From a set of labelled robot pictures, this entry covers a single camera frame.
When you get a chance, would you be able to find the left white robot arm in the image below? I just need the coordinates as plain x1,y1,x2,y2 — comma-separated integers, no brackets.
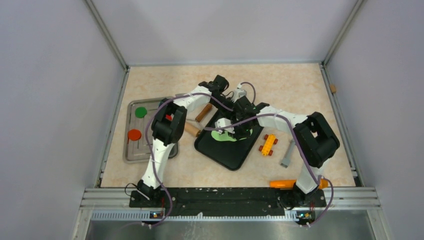
136,75,232,207

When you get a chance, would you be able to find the green dough disc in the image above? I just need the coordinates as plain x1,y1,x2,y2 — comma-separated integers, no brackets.
134,106,148,119

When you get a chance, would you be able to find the green dough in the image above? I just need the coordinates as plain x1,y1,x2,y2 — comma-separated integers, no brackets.
210,129,253,142

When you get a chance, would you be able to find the orange dough disc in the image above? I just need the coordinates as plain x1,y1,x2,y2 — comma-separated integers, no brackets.
127,128,142,142

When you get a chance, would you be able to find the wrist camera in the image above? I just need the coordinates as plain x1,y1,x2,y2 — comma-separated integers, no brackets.
231,83,247,103
215,117,235,134

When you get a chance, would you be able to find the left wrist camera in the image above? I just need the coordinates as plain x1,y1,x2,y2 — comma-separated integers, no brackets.
231,83,247,103

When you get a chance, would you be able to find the silver metal tray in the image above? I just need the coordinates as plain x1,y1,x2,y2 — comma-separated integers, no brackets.
123,97,164,164

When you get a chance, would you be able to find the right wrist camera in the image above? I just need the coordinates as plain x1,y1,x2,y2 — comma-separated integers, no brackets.
215,117,235,134

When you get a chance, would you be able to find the small wooden cork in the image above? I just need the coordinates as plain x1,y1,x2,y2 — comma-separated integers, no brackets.
329,84,337,94

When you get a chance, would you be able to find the red dough disc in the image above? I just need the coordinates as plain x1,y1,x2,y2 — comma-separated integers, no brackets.
165,114,173,121

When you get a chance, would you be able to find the grey plastic bolt toy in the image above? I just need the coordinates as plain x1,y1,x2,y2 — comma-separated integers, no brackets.
280,139,296,168

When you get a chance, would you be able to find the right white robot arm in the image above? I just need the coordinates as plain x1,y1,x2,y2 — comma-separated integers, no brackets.
227,100,341,206

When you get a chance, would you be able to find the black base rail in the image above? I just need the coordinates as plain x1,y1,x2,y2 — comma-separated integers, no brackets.
129,187,327,217

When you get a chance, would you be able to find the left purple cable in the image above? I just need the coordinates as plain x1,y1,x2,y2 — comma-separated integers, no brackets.
145,81,257,229

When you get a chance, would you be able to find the wooden dough roller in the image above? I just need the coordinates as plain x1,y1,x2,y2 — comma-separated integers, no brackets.
184,103,213,138

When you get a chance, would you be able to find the purple cable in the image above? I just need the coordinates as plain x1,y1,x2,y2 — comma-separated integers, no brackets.
145,81,257,229
203,113,335,228

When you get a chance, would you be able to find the black baking tray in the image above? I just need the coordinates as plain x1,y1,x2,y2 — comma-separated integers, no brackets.
194,126,264,171

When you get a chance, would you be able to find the yellow toy brick car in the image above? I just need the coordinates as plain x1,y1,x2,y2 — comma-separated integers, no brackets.
258,134,278,157

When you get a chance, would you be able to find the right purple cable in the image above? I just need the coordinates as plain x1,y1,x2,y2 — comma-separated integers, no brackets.
203,113,335,228

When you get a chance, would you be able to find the orange handled tool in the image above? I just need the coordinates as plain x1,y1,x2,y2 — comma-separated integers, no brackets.
269,178,329,190

